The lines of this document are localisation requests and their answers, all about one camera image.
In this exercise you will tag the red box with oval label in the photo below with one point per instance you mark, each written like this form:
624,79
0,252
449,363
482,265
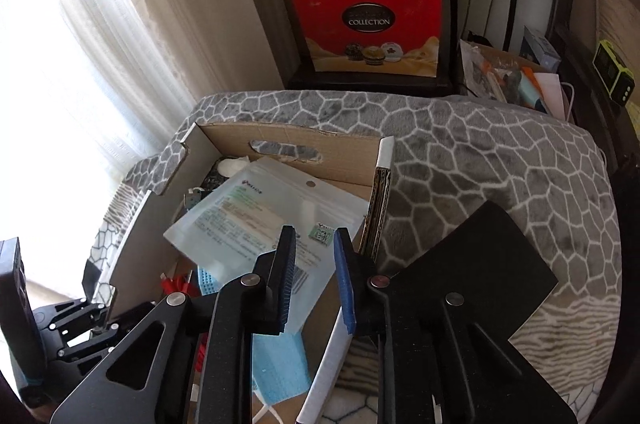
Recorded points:
367,23

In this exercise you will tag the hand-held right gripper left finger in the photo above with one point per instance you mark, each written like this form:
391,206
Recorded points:
287,284

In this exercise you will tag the white curtain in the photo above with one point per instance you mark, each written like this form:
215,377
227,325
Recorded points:
150,3

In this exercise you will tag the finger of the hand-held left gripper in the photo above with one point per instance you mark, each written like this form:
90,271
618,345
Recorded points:
70,316
100,344

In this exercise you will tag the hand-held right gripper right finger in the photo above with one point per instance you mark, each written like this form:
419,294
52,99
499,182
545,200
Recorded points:
345,284

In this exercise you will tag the grey white patterned blanket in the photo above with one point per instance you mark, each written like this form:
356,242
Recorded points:
475,143

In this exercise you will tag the brown padded headboard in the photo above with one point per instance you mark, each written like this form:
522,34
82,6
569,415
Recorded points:
575,3

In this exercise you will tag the white zip pouch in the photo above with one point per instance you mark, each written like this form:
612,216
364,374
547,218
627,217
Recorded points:
250,214

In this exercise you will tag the cardboard box of clutter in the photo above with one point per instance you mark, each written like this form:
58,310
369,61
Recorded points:
500,73

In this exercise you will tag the green black device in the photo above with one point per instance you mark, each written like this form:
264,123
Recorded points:
612,71

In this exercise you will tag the black notebook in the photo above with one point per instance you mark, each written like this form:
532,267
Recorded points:
475,244

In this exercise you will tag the blue white small carton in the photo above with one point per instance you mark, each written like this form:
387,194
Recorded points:
540,46

